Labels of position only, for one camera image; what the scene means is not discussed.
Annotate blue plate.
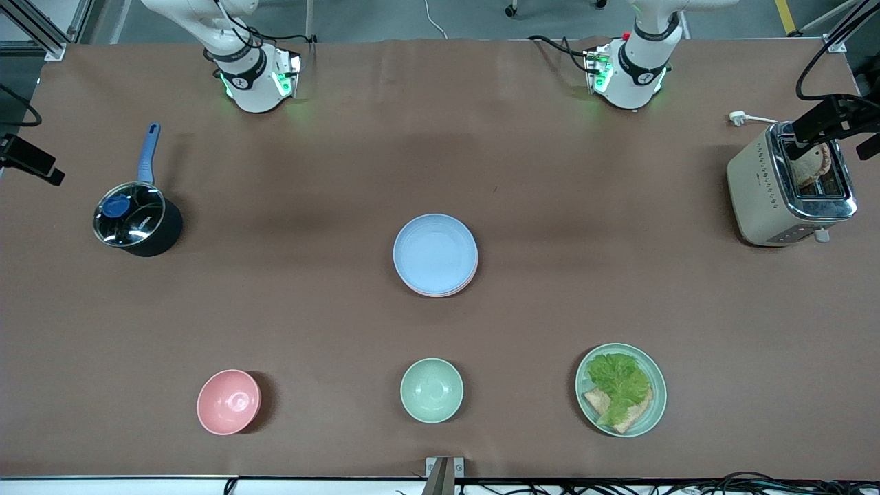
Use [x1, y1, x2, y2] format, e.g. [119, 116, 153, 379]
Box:
[393, 214, 479, 294]

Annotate pink plate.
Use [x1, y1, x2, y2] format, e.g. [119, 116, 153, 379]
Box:
[397, 265, 479, 298]

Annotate toast slice in toaster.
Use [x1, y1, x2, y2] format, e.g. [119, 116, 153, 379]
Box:
[791, 142, 834, 188]

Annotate beige toaster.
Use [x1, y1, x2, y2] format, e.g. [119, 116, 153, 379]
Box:
[727, 121, 859, 248]

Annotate green plate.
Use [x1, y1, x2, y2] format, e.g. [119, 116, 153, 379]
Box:
[575, 343, 668, 439]

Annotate green lettuce leaf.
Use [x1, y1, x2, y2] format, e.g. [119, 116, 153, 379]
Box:
[586, 353, 652, 427]

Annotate brown bread slice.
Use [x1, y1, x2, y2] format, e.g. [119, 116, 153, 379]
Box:
[583, 387, 614, 417]
[605, 388, 655, 435]

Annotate brown table mat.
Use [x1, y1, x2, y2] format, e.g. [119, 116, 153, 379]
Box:
[0, 38, 880, 481]

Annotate green bowl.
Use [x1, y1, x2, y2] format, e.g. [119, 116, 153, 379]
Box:
[400, 357, 465, 424]

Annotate pink bowl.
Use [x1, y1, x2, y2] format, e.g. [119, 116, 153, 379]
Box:
[197, 369, 262, 436]

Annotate glass lid with blue knob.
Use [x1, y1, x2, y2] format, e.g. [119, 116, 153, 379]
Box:
[93, 181, 167, 248]

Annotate white toaster power cord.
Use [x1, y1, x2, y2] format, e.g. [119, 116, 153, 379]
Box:
[729, 110, 781, 128]

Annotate aluminium frame post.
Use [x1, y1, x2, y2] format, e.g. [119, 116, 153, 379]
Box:
[0, 0, 97, 61]
[822, 0, 880, 54]

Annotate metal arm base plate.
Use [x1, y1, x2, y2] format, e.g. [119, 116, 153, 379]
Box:
[272, 45, 303, 98]
[583, 43, 614, 96]

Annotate left arm base black cable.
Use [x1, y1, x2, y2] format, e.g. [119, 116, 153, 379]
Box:
[528, 34, 599, 75]

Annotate arm base black cable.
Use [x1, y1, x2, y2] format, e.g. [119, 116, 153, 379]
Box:
[227, 0, 318, 49]
[528, 34, 599, 75]

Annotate white cable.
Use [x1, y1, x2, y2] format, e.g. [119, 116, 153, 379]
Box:
[423, 0, 449, 40]

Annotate metal table edge bracket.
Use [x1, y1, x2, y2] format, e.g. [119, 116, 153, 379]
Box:
[425, 456, 465, 495]

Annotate right arm base black cable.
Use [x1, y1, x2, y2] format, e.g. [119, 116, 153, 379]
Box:
[227, 0, 318, 49]

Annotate black pot with blue handle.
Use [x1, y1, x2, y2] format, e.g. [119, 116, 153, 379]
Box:
[93, 122, 184, 259]

